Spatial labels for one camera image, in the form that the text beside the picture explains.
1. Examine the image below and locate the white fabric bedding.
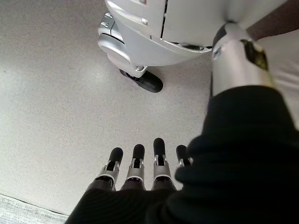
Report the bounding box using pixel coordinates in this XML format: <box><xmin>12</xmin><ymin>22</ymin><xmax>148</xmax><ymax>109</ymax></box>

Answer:
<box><xmin>256</xmin><ymin>29</ymin><xmax>299</xmax><ymax>131</ymax></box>

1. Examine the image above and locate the silver robot leg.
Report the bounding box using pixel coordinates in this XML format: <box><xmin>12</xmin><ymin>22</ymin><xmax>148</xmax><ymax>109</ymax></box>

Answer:
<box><xmin>97</xmin><ymin>0</ymin><xmax>288</xmax><ymax>73</ymax></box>

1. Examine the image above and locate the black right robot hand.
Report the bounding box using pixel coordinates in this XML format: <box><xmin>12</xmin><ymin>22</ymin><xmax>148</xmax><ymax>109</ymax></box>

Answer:
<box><xmin>64</xmin><ymin>21</ymin><xmax>299</xmax><ymax>224</ymax></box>

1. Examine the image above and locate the grey woven rug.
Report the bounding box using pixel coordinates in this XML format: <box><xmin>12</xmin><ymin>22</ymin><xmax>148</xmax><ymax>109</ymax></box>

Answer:
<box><xmin>0</xmin><ymin>193</ymin><xmax>69</xmax><ymax>224</ymax></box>

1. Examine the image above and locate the black caster wheel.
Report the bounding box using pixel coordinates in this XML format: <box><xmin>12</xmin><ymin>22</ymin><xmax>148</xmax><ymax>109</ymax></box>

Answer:
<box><xmin>119</xmin><ymin>68</ymin><xmax>164</xmax><ymax>93</ymax></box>

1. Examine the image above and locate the brown wooden furniture edge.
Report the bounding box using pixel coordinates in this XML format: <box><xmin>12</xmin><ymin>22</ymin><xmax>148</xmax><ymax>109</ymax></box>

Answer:
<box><xmin>245</xmin><ymin>0</ymin><xmax>299</xmax><ymax>42</ymax></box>

